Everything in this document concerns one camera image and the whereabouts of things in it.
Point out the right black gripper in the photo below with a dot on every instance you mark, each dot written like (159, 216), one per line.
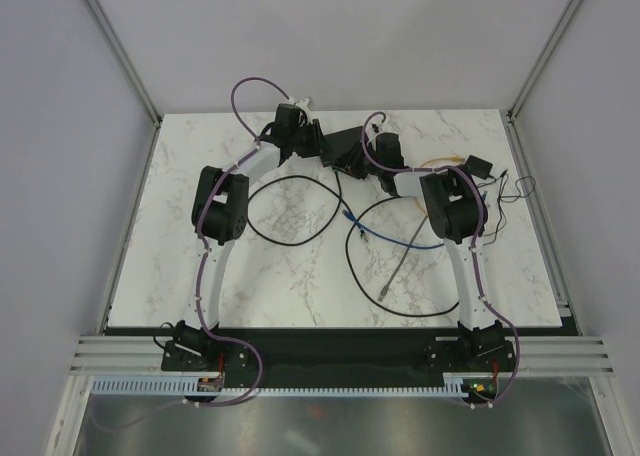
(350, 163)

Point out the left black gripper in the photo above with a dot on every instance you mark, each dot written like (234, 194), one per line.
(315, 133)

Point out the black network switch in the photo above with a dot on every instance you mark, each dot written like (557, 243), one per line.
(342, 148)

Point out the black ethernet cable long loop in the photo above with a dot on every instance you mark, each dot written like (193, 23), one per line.
(294, 210)

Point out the black power adapter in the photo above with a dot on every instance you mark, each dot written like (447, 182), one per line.
(478, 167)

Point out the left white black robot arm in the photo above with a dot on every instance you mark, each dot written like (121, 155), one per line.
(220, 216)

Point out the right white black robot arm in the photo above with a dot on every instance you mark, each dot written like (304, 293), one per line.
(458, 216)

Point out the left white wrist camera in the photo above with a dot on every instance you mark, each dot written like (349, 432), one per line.
(305, 104)

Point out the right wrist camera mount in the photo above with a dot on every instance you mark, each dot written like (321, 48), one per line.
(376, 128)

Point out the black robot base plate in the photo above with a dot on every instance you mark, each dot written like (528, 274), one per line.
(345, 357)

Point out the left aluminium frame post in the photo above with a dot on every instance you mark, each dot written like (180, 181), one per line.
(116, 47)

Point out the aluminium frame post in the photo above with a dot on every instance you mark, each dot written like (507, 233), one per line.
(561, 28)
(116, 47)

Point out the right aluminium frame post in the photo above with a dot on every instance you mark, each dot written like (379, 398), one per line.
(561, 28)

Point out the white slotted cable duct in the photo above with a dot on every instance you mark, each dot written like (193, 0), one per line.
(192, 386)

